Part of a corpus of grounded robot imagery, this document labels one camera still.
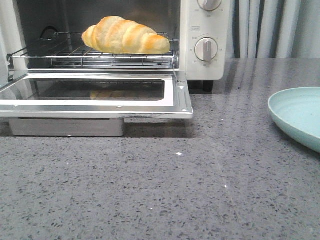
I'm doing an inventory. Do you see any golden croissant bread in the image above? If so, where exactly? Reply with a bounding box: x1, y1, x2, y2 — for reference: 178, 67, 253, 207
82, 16, 171, 55

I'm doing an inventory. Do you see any glass oven door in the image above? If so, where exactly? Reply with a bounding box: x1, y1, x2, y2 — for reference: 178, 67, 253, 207
0, 70, 193, 137

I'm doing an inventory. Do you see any black right oven foot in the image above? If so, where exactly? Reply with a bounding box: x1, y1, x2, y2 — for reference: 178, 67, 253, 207
202, 80, 214, 93

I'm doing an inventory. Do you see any lower oven timer knob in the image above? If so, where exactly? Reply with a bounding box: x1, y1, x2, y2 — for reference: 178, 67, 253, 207
194, 37, 218, 63

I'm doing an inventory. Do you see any upper oven knob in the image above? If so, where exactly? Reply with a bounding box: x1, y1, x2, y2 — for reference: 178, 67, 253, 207
197, 0, 222, 12

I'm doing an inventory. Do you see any white Toshiba toaster oven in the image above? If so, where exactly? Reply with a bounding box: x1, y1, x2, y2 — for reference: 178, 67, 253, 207
0, 0, 231, 82

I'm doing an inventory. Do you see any grey curtain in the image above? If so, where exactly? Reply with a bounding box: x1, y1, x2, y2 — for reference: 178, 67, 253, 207
226, 0, 320, 59

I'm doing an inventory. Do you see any light green plate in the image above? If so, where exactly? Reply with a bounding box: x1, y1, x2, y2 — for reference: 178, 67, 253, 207
268, 87, 320, 152

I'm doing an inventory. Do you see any metal wire oven rack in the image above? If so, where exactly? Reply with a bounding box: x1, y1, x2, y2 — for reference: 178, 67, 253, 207
7, 32, 179, 70

